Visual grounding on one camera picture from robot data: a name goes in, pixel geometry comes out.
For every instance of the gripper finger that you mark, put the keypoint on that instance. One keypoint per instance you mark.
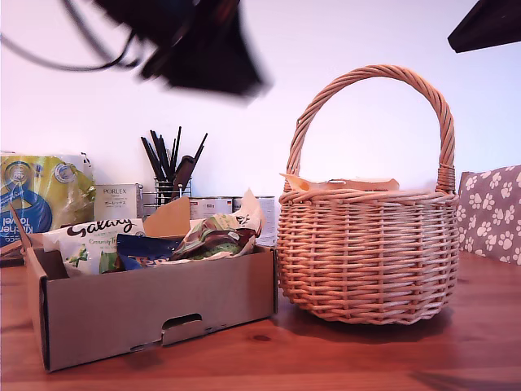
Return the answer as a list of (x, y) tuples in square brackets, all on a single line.
[(488, 24), (220, 65)]

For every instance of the white Galaxy egg bag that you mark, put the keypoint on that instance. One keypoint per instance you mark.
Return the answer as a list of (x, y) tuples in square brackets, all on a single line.
[(81, 252), (211, 240)]

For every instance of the blue Terry's mini eggs bag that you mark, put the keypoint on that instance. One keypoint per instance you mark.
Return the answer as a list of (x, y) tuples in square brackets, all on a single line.
[(142, 260)]

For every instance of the brown cardboard box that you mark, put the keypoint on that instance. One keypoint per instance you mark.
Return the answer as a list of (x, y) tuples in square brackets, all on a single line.
[(142, 317)]

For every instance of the white Porlex box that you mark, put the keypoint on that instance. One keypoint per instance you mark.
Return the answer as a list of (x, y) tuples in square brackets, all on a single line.
[(116, 203)]

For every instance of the black chopstick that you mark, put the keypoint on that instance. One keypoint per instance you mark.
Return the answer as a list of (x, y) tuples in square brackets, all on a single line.
[(151, 159), (178, 142), (200, 146), (163, 148), (157, 148)]

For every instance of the tin can white label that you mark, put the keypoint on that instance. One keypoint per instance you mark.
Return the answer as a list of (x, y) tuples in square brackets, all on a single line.
[(211, 205)]

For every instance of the tin can red label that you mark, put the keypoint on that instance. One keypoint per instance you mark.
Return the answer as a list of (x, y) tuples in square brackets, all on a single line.
[(269, 216)]

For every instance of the grey paw print cushion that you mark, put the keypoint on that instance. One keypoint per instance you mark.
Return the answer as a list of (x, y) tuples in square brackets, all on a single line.
[(488, 212)]

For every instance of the yellow blue kitchen towel pack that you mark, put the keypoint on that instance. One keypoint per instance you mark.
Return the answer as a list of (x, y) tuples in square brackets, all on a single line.
[(24, 195)]

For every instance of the square cork mat pile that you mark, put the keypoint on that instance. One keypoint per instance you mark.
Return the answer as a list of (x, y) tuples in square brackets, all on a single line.
[(12, 256)]

